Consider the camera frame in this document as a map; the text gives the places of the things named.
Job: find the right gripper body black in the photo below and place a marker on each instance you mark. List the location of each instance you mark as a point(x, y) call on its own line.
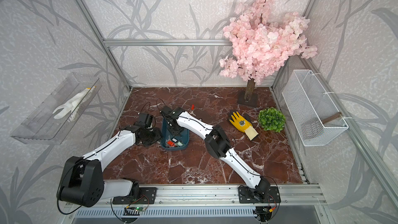
point(173, 131)

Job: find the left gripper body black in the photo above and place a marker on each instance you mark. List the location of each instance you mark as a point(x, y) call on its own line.
point(151, 136)

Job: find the teal plastic storage box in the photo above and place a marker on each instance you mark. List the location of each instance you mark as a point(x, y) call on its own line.
point(166, 136)

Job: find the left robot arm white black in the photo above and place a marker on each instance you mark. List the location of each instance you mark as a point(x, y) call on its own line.
point(82, 180)

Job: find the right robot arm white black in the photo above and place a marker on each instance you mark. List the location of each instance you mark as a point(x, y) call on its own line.
point(257, 188)

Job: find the yellow black work glove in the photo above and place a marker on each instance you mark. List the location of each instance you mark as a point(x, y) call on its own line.
point(243, 125)

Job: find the white glove on shelf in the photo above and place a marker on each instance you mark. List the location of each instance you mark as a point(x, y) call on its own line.
point(73, 105)

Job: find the green artificial plant ball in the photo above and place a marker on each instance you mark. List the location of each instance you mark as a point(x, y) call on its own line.
point(271, 119)

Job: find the pink blossom artificial tree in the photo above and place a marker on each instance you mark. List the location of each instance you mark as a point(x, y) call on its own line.
point(261, 47)

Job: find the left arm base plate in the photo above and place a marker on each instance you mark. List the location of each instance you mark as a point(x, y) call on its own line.
point(145, 196)

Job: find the left circuit board with wires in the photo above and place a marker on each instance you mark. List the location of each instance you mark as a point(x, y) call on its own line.
point(130, 211)

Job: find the clear acrylic wall shelf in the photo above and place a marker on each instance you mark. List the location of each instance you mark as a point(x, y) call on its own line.
point(52, 121)

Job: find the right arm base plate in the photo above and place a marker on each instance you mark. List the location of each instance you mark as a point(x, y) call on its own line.
point(247, 196)

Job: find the white wire mesh basket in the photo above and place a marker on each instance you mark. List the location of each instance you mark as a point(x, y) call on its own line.
point(306, 98)

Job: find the aluminium front rail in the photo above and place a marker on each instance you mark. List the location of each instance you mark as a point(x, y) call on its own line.
point(227, 195)

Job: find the brush with wooden handle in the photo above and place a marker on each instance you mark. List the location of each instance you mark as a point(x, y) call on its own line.
point(314, 127)

